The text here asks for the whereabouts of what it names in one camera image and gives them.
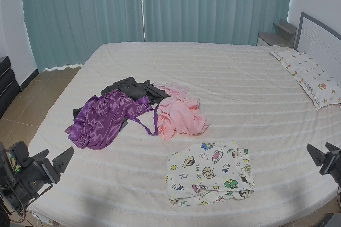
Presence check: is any white printed pyjama top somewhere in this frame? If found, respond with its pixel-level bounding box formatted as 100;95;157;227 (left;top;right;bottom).
165;140;255;207

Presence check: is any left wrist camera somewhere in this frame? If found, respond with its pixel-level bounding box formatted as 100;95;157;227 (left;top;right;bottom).
9;141;30;168

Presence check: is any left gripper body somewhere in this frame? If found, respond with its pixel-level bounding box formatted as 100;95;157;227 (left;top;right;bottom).
8;157;61;211

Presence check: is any white printed pillow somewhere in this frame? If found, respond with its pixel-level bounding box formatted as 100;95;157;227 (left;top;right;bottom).
270;49;341;111

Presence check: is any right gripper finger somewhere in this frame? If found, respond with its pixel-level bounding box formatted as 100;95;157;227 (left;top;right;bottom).
306;143;325;167
324;142;341;155

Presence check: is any bed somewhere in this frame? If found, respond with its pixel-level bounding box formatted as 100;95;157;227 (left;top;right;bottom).
23;11;341;227

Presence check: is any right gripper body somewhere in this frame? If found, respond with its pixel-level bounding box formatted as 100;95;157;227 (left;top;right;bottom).
319;151;341;176

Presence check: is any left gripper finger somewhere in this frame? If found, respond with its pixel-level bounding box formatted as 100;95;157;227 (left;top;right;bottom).
51;146;75;176
34;149;50;166

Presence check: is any pink garment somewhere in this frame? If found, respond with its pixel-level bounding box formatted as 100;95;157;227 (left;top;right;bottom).
153;82;210;142

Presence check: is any black garment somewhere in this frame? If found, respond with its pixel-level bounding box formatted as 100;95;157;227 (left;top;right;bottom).
73;76;171;120

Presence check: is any purple satin garment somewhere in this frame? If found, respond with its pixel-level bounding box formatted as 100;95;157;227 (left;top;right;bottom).
65;88;161;151

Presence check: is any grey bedside table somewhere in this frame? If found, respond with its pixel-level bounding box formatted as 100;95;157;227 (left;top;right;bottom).
257;18;298;49

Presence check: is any black chest of drawers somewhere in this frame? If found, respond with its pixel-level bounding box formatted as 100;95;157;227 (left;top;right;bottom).
0;56;21;119

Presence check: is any black cable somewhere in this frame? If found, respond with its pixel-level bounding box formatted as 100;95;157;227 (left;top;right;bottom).
25;211;55;227
25;183;53;206

